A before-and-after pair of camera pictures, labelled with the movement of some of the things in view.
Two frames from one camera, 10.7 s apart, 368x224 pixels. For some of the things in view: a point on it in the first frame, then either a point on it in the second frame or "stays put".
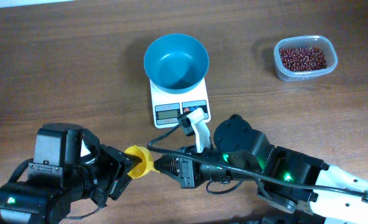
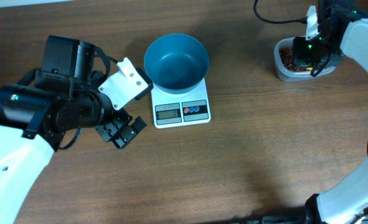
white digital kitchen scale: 167,107 stays put
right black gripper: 187,172 to 317,58
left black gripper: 116,170 to 116,129
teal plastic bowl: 175,63 stays put
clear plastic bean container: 299,58 stays put
